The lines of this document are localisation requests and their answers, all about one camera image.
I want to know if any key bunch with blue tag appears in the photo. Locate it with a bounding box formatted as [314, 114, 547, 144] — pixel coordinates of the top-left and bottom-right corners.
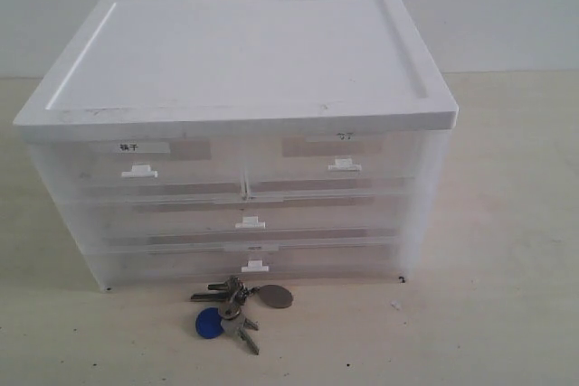
[190, 276, 294, 355]

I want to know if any clear top right drawer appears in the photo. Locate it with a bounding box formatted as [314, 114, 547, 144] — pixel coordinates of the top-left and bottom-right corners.
[247, 131, 422, 197]

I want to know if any white plastic drawer cabinet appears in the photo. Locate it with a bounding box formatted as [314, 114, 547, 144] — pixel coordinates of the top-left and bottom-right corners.
[14, 0, 459, 274]

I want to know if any clear top left drawer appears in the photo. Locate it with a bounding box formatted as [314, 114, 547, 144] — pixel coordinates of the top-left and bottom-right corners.
[45, 138, 242, 199]

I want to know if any clear bottom wide drawer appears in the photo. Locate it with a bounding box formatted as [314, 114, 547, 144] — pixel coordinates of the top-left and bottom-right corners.
[84, 244, 410, 288]

